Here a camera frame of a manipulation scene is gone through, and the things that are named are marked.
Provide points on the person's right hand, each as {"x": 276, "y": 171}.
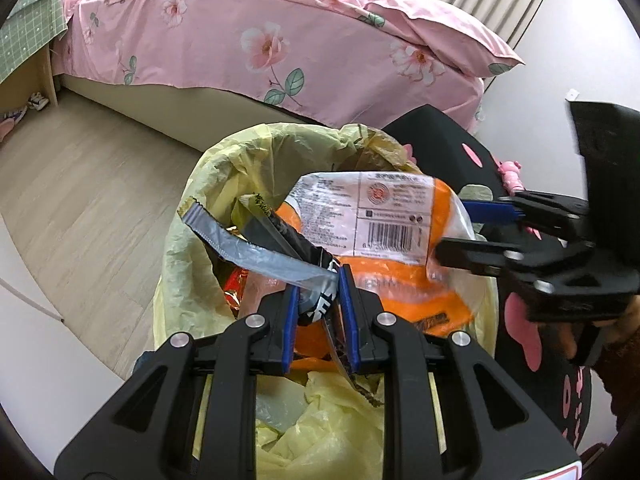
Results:
{"x": 555, "y": 337}

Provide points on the orange white plastic bag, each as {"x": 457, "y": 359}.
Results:
{"x": 390, "y": 280}

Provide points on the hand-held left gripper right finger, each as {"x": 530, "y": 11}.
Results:
{"x": 350, "y": 320}

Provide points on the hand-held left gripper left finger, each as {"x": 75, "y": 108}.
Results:
{"x": 287, "y": 325}

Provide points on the person's right forearm brown sleeve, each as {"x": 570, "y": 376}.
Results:
{"x": 622, "y": 370}

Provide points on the green checked cloth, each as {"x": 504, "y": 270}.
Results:
{"x": 25, "y": 30}

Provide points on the pink floral duvet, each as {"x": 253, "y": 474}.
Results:
{"x": 250, "y": 25}

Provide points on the light wooden cabinet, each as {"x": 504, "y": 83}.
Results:
{"x": 35, "y": 75}

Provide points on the yellow bag trash bin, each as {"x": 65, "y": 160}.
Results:
{"x": 210, "y": 175}

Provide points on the white wall socket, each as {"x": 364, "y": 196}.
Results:
{"x": 571, "y": 94}

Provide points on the black silver snack wrapper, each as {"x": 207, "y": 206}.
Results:
{"x": 250, "y": 250}

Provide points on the red foil wrapper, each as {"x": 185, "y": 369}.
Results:
{"x": 240, "y": 290}

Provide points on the beige bed frame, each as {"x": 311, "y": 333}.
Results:
{"x": 175, "y": 97}

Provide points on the small white patterned object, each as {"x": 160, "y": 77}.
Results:
{"x": 38, "y": 101}

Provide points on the person's leg in jeans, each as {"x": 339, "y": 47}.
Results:
{"x": 145, "y": 362}

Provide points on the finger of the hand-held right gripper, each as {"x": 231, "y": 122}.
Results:
{"x": 487, "y": 210}
{"x": 465, "y": 255}

